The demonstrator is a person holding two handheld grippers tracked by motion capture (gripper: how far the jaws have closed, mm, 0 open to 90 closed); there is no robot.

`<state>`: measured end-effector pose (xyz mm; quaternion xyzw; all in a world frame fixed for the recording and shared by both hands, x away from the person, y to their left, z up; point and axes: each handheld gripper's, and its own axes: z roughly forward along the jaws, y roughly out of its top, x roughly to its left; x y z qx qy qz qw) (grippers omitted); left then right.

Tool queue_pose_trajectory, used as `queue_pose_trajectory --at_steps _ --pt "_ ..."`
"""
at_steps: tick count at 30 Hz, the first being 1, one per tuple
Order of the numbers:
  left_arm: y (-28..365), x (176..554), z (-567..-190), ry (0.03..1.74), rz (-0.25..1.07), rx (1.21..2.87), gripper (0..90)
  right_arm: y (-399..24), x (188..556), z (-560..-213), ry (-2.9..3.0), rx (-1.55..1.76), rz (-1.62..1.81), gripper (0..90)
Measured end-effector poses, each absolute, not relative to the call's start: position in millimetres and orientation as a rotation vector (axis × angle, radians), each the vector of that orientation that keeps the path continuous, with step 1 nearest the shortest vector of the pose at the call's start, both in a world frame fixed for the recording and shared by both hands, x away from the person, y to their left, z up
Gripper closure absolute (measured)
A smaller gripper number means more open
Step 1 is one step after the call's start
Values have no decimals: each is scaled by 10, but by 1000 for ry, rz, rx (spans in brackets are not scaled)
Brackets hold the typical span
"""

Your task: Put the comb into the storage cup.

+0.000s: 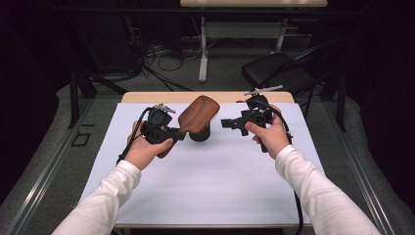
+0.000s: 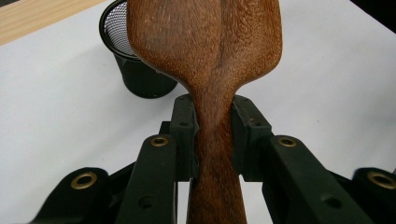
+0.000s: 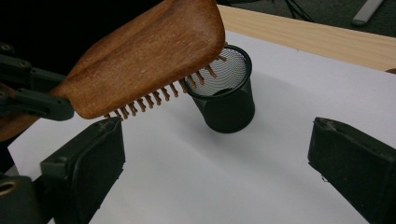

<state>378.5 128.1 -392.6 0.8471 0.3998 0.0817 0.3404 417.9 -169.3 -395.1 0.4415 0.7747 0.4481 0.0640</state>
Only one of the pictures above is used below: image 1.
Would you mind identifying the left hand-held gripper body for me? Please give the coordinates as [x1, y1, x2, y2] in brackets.
[140, 103, 177, 146]

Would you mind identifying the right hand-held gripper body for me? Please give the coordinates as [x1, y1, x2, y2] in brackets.
[239, 84, 285, 137]

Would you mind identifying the black mesh cup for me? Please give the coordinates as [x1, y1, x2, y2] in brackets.
[188, 125, 211, 143]

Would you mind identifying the brown wooden hairbrush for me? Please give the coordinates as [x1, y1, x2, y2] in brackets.
[156, 95, 221, 160]

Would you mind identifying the person's right hand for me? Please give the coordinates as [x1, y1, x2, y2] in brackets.
[244, 105, 293, 161]

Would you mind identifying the person's left hand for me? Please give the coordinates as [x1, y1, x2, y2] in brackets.
[124, 120, 175, 171]

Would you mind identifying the black folding chair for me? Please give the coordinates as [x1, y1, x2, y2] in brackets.
[241, 36, 347, 120]

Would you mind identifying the white table mat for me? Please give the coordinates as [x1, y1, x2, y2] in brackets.
[79, 102, 327, 227]

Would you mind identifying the white-legged desk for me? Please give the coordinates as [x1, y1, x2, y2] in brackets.
[179, 0, 329, 83]

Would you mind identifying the black metal stand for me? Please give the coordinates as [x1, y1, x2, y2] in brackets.
[67, 19, 129, 129]
[319, 72, 347, 133]

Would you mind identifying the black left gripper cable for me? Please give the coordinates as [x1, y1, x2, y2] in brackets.
[115, 107, 155, 165]

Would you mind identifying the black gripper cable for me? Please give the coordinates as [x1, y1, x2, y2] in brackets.
[115, 107, 155, 165]
[258, 99, 305, 235]

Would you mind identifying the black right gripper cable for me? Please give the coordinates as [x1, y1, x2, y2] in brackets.
[258, 99, 305, 235]

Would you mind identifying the bundle of floor cables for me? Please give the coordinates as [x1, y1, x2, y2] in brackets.
[128, 16, 218, 93]

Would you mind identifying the aluminium floor rail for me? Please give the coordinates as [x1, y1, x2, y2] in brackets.
[322, 100, 394, 235]
[4, 97, 96, 235]

